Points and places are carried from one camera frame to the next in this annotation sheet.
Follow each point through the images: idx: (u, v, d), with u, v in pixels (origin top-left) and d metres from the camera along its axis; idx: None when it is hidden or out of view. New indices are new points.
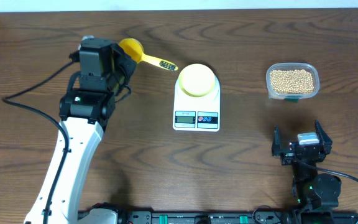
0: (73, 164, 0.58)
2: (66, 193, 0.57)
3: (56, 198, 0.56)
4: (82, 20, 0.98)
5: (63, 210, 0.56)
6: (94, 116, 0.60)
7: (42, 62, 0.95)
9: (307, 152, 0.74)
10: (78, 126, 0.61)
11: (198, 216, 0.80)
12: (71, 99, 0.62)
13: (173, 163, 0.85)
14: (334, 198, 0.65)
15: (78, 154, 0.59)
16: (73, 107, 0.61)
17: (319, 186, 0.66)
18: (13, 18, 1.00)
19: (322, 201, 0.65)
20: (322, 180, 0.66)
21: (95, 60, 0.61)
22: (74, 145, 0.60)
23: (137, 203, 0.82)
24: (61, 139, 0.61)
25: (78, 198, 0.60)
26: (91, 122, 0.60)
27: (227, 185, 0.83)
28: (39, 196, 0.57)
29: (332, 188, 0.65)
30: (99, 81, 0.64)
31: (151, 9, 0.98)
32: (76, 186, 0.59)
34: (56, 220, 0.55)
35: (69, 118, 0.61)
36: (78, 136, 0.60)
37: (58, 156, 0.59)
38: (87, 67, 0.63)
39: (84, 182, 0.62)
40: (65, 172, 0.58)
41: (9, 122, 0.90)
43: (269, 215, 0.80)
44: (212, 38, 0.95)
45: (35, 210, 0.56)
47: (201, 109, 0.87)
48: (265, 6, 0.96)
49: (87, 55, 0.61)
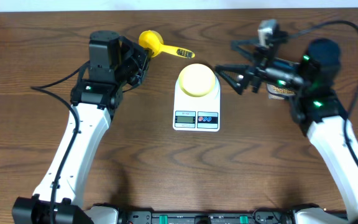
0: (83, 144, 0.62)
2: (74, 168, 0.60)
3: (65, 173, 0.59)
4: (82, 20, 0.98)
5: (71, 184, 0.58)
6: (103, 103, 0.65)
7: (43, 62, 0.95)
9: (274, 46, 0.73)
10: (88, 110, 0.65)
11: (198, 216, 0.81)
12: (82, 88, 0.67)
13: (173, 163, 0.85)
14: (334, 60, 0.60)
15: (87, 135, 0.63)
16: (84, 95, 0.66)
17: (313, 53, 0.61)
18: (13, 18, 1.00)
19: (323, 63, 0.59)
20: (313, 44, 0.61)
21: (104, 53, 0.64)
22: (84, 127, 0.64)
23: (137, 203, 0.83)
24: (71, 122, 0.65)
25: (82, 178, 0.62)
26: (100, 108, 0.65)
27: (227, 185, 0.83)
28: (48, 172, 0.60)
29: (329, 49, 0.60)
30: (107, 73, 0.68)
31: (151, 9, 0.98)
32: (83, 165, 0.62)
34: (64, 193, 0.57)
35: (79, 104, 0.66)
36: (87, 119, 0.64)
37: (68, 136, 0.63)
38: (97, 60, 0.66)
39: (89, 165, 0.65)
40: (74, 150, 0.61)
41: (10, 121, 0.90)
43: (269, 215, 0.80)
44: (212, 38, 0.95)
45: (44, 183, 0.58)
47: (201, 110, 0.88)
48: (265, 6, 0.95)
49: (96, 48, 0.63)
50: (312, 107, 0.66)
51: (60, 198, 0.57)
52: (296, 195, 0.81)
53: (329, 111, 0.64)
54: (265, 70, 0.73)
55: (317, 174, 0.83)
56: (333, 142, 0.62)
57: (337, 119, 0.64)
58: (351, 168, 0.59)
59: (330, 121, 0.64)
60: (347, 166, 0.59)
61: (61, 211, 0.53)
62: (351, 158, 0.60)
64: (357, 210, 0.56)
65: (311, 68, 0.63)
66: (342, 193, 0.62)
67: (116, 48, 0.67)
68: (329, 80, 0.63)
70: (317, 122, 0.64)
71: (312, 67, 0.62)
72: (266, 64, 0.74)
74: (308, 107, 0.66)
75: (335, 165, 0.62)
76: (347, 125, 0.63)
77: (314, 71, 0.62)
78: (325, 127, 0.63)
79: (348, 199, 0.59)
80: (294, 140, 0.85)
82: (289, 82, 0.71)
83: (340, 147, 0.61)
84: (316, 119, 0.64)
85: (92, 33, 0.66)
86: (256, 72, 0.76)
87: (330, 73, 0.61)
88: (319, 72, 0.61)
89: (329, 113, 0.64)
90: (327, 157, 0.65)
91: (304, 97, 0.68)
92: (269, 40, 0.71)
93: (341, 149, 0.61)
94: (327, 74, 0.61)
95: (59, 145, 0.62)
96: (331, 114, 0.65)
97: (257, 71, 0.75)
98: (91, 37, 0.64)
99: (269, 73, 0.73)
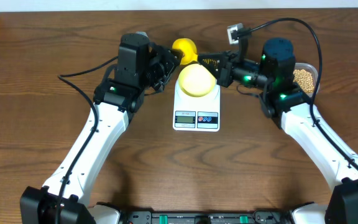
0: (99, 144, 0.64)
2: (86, 167, 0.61)
3: (76, 170, 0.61)
4: (82, 19, 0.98)
5: (81, 182, 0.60)
6: (124, 105, 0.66)
7: (42, 62, 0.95)
9: (243, 42, 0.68)
10: (109, 110, 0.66)
11: (198, 216, 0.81)
12: (107, 89, 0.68)
13: (173, 163, 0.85)
14: (288, 54, 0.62)
15: (104, 135, 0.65)
16: (106, 95, 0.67)
17: (267, 53, 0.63)
18: (12, 18, 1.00)
19: (278, 60, 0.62)
20: (269, 45, 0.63)
21: (132, 56, 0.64)
22: (102, 127, 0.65)
23: (138, 203, 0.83)
24: (91, 120, 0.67)
25: (93, 177, 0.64)
26: (120, 110, 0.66)
27: (227, 185, 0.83)
28: (61, 166, 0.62)
29: (281, 46, 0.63)
30: (131, 77, 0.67)
31: (151, 9, 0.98)
32: (96, 165, 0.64)
34: (73, 189, 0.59)
35: (101, 103, 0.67)
36: (107, 119, 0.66)
37: (86, 134, 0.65)
38: (123, 62, 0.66)
39: (100, 163, 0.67)
40: (89, 149, 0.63)
41: (9, 122, 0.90)
43: (269, 215, 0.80)
44: (212, 38, 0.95)
45: (55, 177, 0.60)
47: (201, 110, 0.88)
48: (265, 6, 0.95)
49: (125, 51, 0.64)
50: (279, 101, 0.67)
51: (68, 194, 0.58)
52: (296, 195, 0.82)
53: (296, 101, 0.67)
54: (234, 68, 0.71)
55: (317, 174, 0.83)
56: (303, 124, 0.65)
57: (304, 106, 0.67)
58: (324, 145, 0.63)
59: (298, 108, 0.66)
60: (321, 144, 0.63)
61: (66, 206, 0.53)
62: (323, 138, 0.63)
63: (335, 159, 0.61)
64: (336, 179, 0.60)
65: (270, 65, 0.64)
66: (321, 168, 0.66)
67: (144, 51, 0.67)
68: (288, 73, 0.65)
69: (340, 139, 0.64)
70: (286, 111, 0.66)
71: (271, 64, 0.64)
72: (236, 62, 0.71)
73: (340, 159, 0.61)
74: (276, 101, 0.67)
75: (310, 145, 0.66)
76: (313, 109, 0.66)
77: (273, 67, 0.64)
78: (294, 112, 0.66)
79: (327, 173, 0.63)
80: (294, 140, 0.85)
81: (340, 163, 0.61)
82: (253, 79, 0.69)
83: (310, 128, 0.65)
84: (284, 109, 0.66)
85: (124, 36, 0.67)
86: (225, 67, 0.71)
87: (288, 67, 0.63)
88: (277, 68, 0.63)
89: (296, 103, 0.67)
90: (302, 141, 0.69)
91: (271, 93, 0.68)
92: (238, 36, 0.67)
93: (312, 131, 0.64)
94: (283, 68, 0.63)
95: (75, 142, 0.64)
96: (298, 103, 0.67)
97: (225, 66, 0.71)
98: (122, 39, 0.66)
99: (236, 71, 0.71)
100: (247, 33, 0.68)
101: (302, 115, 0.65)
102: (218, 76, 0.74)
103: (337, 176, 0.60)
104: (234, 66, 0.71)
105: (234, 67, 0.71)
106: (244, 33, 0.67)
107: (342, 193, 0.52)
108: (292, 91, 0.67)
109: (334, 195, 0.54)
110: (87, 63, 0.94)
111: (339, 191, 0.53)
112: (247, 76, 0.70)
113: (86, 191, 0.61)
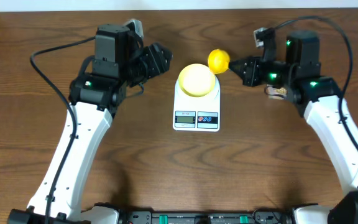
0: (81, 150, 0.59)
2: (70, 180, 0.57)
3: (60, 184, 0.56)
4: (82, 19, 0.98)
5: (66, 196, 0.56)
6: (104, 102, 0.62)
7: (42, 62, 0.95)
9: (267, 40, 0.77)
10: (87, 112, 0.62)
11: (198, 216, 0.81)
12: (82, 84, 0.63)
13: (173, 163, 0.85)
14: (312, 38, 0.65)
15: (84, 141, 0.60)
16: (83, 91, 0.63)
17: (293, 37, 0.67)
18: (12, 17, 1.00)
19: (302, 40, 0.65)
20: (294, 32, 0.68)
21: (110, 45, 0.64)
22: (81, 131, 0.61)
23: (138, 203, 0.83)
24: (69, 125, 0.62)
25: (81, 187, 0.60)
26: (100, 109, 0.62)
27: (227, 185, 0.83)
28: (43, 182, 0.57)
29: (305, 33, 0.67)
30: (111, 67, 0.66)
31: (151, 9, 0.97)
32: (81, 173, 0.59)
34: (59, 206, 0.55)
35: (77, 103, 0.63)
36: (86, 122, 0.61)
37: (65, 142, 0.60)
38: (102, 51, 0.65)
39: (88, 170, 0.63)
40: (71, 158, 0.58)
41: (9, 121, 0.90)
43: (269, 215, 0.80)
44: (212, 38, 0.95)
45: (39, 195, 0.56)
47: (201, 110, 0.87)
48: (265, 6, 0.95)
49: (102, 40, 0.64)
50: (308, 87, 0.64)
51: (55, 212, 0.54)
52: (296, 195, 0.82)
53: (324, 91, 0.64)
54: (260, 67, 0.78)
55: (317, 174, 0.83)
56: (330, 120, 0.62)
57: (333, 98, 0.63)
58: (347, 146, 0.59)
59: (325, 99, 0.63)
60: (344, 144, 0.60)
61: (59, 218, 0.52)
62: (347, 137, 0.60)
63: (355, 163, 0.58)
64: (351, 184, 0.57)
65: (296, 49, 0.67)
66: (336, 168, 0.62)
67: (123, 42, 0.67)
68: (314, 58, 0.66)
69: None
70: (314, 101, 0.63)
71: (296, 48, 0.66)
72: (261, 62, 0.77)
73: None
74: (304, 87, 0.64)
75: (330, 144, 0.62)
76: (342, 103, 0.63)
77: (299, 51, 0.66)
78: (321, 103, 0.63)
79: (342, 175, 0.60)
80: (295, 140, 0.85)
81: None
82: (279, 75, 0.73)
83: (335, 124, 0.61)
84: (311, 99, 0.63)
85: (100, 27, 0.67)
86: (250, 65, 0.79)
87: (312, 50, 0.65)
88: (302, 50, 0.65)
89: (325, 93, 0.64)
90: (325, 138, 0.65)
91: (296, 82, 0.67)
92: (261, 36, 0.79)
93: (337, 129, 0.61)
94: (307, 49, 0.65)
95: (55, 152, 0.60)
96: (327, 95, 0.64)
97: (250, 65, 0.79)
98: (99, 28, 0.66)
99: (261, 70, 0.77)
100: (271, 33, 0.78)
101: (330, 108, 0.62)
102: (245, 76, 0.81)
103: (352, 181, 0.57)
104: (259, 65, 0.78)
105: (260, 66, 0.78)
106: (268, 33, 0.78)
107: (356, 199, 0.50)
108: (320, 79, 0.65)
109: (344, 199, 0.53)
110: None
111: (350, 197, 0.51)
112: (272, 74, 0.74)
113: (75, 205, 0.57)
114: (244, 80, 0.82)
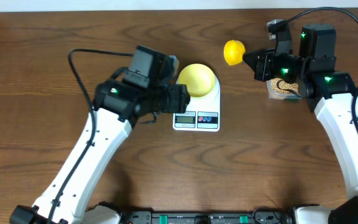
0: (94, 159, 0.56)
2: (79, 188, 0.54)
3: (68, 190, 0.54)
4: (82, 19, 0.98)
5: (72, 204, 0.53)
6: (125, 113, 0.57)
7: (42, 62, 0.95)
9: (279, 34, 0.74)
10: (109, 120, 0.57)
11: (198, 216, 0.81)
12: (108, 89, 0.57)
13: (173, 163, 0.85)
14: (329, 30, 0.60)
15: (100, 150, 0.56)
16: (108, 97, 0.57)
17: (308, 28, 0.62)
18: (12, 18, 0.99)
19: (317, 32, 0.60)
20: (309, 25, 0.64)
21: (148, 60, 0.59)
22: (99, 139, 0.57)
23: (138, 203, 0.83)
24: (87, 129, 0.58)
25: (88, 195, 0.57)
26: (120, 119, 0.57)
27: (227, 185, 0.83)
28: (53, 184, 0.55)
29: (322, 27, 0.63)
30: (142, 81, 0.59)
31: (151, 9, 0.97)
32: (91, 182, 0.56)
34: (63, 213, 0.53)
35: (100, 109, 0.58)
36: (105, 130, 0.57)
37: (80, 147, 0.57)
38: (137, 64, 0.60)
39: (99, 178, 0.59)
40: (84, 165, 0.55)
41: (9, 122, 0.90)
43: (269, 215, 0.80)
44: (212, 38, 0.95)
45: (46, 196, 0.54)
47: (201, 110, 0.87)
48: (265, 6, 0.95)
49: (141, 54, 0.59)
50: (322, 82, 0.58)
51: (58, 218, 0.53)
52: (296, 195, 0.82)
53: (339, 88, 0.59)
54: (271, 61, 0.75)
55: (316, 174, 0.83)
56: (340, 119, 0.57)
57: (347, 95, 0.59)
58: (357, 149, 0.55)
59: (339, 97, 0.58)
60: (354, 146, 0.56)
61: None
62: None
63: None
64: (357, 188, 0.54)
65: (309, 42, 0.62)
66: (342, 168, 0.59)
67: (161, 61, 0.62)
68: (329, 51, 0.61)
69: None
70: (327, 98, 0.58)
71: (311, 42, 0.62)
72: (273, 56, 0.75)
73: None
74: (317, 80, 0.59)
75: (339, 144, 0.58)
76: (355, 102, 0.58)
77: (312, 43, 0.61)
78: (334, 101, 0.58)
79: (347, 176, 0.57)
80: (294, 140, 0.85)
81: None
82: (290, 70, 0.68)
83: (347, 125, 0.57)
84: (324, 95, 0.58)
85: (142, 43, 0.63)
86: (261, 60, 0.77)
87: (329, 42, 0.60)
88: (316, 41, 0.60)
89: (339, 89, 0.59)
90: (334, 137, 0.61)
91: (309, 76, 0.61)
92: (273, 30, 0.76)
93: (348, 129, 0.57)
94: (322, 41, 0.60)
95: (69, 154, 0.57)
96: (340, 92, 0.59)
97: (262, 59, 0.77)
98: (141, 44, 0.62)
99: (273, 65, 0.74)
100: None
101: (342, 107, 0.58)
102: (258, 71, 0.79)
103: None
104: (270, 59, 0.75)
105: (271, 60, 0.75)
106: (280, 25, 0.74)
107: None
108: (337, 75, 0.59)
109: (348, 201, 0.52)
110: (87, 63, 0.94)
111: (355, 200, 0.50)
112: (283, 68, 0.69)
113: (80, 214, 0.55)
114: (255, 74, 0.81)
